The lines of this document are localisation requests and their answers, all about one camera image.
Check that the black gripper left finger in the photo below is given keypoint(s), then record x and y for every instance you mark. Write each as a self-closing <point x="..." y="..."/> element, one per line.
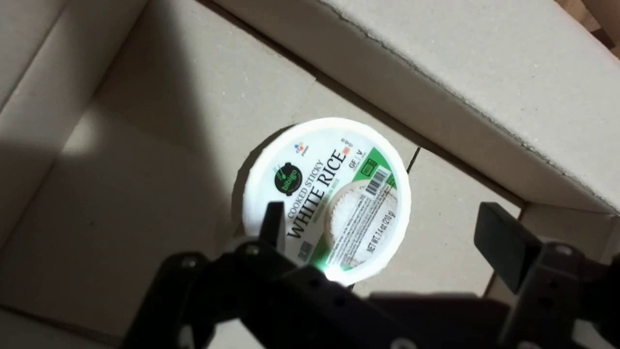
<point x="214" y="303"/>

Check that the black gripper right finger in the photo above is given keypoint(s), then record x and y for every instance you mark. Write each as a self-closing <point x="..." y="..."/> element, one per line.
<point x="555" y="292"/>

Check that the white rice bowl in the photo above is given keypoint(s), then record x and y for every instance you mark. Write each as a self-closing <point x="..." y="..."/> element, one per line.
<point x="322" y="181"/>

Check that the open cardboard box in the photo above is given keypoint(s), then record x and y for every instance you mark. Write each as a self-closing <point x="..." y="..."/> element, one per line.
<point x="129" y="195"/>

